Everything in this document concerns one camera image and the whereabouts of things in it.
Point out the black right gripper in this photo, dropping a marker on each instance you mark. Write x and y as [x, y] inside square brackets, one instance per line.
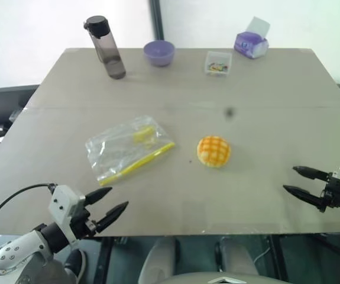
[335, 195]

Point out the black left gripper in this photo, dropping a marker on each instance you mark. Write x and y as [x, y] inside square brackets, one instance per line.
[81, 225]

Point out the clear yellow-zip plastic bag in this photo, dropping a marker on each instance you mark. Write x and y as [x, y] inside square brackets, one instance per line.
[128, 148]

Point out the orange yellow round bun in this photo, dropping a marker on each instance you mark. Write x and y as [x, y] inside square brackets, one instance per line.
[214, 151]

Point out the dark shoe under table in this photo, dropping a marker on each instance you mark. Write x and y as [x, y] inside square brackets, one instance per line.
[76, 261]

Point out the grey robot body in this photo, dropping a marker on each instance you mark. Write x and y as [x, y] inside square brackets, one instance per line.
[199, 266]

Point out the dark furniture beside table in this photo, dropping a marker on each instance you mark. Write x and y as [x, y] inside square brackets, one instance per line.
[1, 112]

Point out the clear box of colourful clips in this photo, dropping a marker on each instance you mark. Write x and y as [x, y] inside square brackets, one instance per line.
[217, 63]

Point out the purple tissue pack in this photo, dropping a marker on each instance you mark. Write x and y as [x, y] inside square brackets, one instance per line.
[251, 41]

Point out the smoky grey water bottle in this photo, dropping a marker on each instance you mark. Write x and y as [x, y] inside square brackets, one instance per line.
[106, 47]

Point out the purple plastic bowl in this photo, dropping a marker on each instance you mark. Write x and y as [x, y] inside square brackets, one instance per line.
[159, 52]

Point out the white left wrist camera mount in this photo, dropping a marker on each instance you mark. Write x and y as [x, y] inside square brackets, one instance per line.
[62, 204]

